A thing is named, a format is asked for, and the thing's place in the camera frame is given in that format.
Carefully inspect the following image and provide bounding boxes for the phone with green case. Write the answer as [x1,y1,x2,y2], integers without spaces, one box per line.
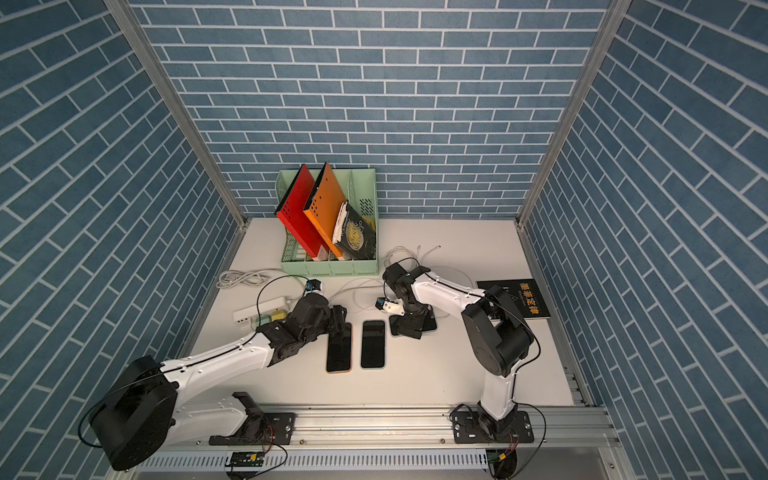
[389,314,437,339]

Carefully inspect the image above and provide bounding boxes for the phone with orange case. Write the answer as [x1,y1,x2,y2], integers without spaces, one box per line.
[326,322,352,374]

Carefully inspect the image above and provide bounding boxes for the black phone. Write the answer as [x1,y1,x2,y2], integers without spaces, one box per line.
[361,320,386,369]

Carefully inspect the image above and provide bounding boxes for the white charging cable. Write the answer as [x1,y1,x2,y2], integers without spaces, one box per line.
[335,244,442,301]

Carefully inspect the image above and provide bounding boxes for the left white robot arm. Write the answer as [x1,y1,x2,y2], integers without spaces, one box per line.
[86,293,347,471]

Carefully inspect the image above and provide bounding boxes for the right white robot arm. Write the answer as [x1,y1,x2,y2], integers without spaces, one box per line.
[382,263,538,442]

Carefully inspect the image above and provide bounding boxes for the white power strip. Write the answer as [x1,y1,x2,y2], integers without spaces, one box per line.
[232,296,289,326]

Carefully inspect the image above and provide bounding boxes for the black book in rack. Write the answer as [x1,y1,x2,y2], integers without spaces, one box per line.
[332,201,376,260]

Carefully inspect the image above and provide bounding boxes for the black book gold lettering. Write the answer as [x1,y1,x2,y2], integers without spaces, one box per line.
[477,279,550,319]

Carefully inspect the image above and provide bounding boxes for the red folder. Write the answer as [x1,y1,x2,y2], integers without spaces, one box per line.
[275,165,328,261]

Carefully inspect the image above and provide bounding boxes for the orange folder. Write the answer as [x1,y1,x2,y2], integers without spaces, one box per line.
[303,163,346,260]

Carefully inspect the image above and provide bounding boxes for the green file organizer rack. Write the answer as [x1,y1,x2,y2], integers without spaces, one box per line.
[275,163,379,276]

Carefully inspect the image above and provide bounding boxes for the small green circuit board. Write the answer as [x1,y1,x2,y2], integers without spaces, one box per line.
[225,452,265,470]

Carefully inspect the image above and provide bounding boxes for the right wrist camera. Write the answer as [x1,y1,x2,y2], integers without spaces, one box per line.
[375,297,405,316]

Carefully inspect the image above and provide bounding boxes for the grey power strip cord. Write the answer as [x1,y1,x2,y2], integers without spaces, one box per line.
[215,268,283,290]

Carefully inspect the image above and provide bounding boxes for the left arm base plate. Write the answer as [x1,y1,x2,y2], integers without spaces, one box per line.
[208,412,296,447]

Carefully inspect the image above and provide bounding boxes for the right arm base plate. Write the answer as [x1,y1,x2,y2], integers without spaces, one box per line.
[450,409,535,444]

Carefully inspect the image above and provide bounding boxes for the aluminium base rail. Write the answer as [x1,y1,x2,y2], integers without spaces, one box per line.
[124,405,634,479]

